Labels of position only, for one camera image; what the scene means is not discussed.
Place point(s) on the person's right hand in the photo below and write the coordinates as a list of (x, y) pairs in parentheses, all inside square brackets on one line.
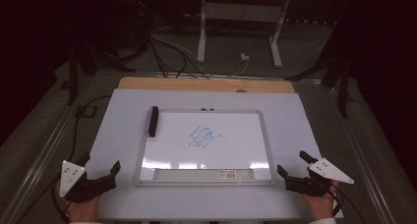
[(319, 206)]

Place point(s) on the dark computer tower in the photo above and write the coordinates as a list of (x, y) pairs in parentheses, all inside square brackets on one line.
[(141, 17)]

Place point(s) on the white plug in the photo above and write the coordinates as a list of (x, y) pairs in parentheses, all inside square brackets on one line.
[(244, 57)]

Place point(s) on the white framed whiteboard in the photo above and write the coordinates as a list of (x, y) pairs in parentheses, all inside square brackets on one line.
[(209, 158)]

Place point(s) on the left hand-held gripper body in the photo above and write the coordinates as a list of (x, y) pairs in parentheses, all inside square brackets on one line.
[(82, 184)]

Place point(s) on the person's left hand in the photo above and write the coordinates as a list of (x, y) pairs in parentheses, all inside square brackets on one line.
[(82, 211)]

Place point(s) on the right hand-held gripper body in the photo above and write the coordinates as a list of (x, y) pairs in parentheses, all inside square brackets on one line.
[(311, 184)]

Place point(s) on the black tripod stand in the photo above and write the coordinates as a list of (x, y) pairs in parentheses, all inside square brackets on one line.
[(343, 89)]

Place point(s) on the large white table sheet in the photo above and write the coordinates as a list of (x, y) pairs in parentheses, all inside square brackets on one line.
[(288, 119)]

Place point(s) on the purple and black whiteboard eraser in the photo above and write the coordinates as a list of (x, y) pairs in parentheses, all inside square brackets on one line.
[(152, 122)]

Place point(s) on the metal floor rail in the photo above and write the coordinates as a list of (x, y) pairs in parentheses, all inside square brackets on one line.
[(360, 158), (42, 152), (137, 72)]

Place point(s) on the black square floor plate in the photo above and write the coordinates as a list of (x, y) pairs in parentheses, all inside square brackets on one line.
[(78, 111)]

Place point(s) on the white metal stand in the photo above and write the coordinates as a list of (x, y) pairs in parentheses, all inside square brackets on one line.
[(202, 30)]

